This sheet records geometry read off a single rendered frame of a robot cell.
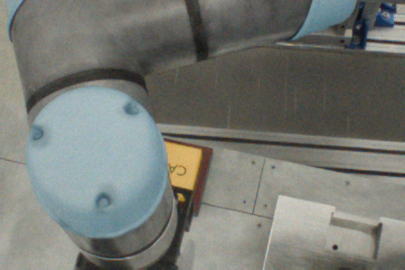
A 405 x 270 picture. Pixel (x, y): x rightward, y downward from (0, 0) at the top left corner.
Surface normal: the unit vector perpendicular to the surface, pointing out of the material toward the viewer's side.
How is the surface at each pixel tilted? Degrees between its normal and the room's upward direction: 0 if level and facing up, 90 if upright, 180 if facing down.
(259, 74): 0
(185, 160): 0
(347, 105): 0
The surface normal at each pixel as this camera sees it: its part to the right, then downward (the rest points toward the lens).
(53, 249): -0.04, -0.37
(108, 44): 0.48, -0.45
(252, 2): 0.09, 0.42
